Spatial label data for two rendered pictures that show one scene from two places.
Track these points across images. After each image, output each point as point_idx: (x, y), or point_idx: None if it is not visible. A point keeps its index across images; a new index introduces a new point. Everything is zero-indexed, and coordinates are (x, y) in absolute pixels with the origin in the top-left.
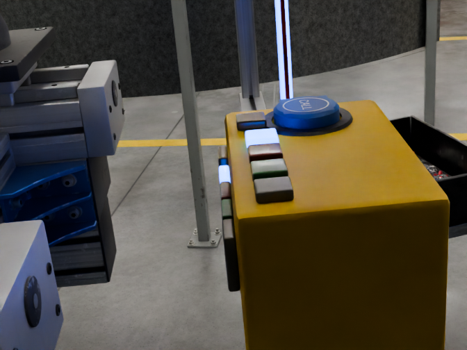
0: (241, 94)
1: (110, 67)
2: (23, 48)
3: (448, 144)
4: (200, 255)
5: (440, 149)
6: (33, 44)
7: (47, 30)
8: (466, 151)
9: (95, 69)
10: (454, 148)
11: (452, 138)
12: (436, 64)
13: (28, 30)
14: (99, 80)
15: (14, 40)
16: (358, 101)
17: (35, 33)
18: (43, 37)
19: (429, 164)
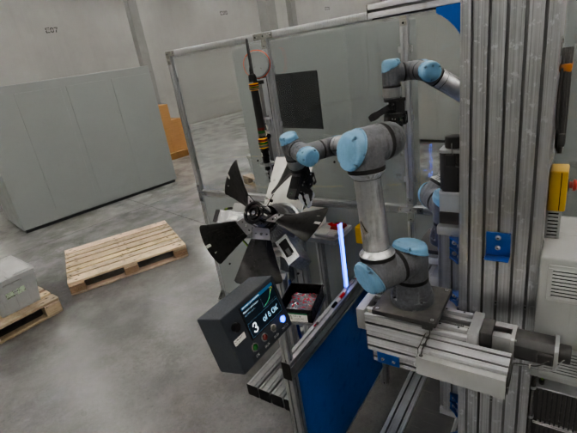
0: (290, 362)
1: (361, 302)
2: (388, 289)
3: (284, 297)
4: None
5: (283, 302)
6: (385, 291)
7: (375, 305)
8: (287, 292)
9: (366, 301)
10: (285, 296)
11: (284, 295)
12: None
13: (381, 307)
14: (368, 294)
15: (389, 299)
16: (356, 227)
17: (380, 303)
18: (379, 299)
19: (287, 306)
